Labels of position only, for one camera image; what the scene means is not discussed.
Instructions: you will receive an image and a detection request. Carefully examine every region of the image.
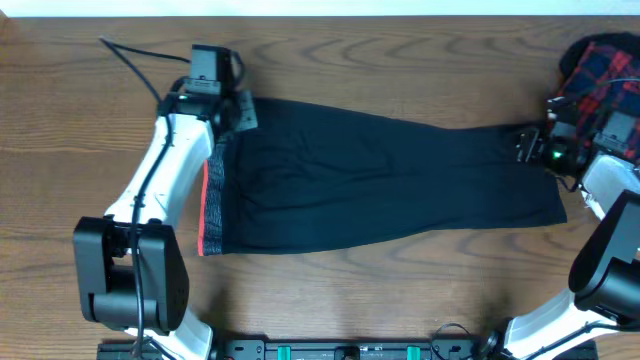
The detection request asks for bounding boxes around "black leggings red waistband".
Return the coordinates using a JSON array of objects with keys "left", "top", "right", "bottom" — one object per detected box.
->
[{"left": 198, "top": 98, "right": 567, "bottom": 256}]

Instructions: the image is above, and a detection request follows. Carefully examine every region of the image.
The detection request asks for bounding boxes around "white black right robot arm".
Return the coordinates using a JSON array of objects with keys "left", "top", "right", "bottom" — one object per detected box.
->
[{"left": 474, "top": 154, "right": 639, "bottom": 359}]

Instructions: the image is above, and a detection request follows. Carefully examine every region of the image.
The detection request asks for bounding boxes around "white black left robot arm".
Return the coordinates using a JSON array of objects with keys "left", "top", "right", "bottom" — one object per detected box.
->
[{"left": 73, "top": 90, "right": 257, "bottom": 359}]

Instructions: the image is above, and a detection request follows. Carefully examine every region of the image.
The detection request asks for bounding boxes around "red navy plaid garment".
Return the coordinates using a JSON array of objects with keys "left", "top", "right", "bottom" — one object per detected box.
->
[{"left": 558, "top": 32, "right": 639, "bottom": 164}]

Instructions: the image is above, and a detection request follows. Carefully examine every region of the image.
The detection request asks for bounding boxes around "black mounting rail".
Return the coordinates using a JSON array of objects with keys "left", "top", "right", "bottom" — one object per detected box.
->
[{"left": 97, "top": 334, "right": 599, "bottom": 360}]

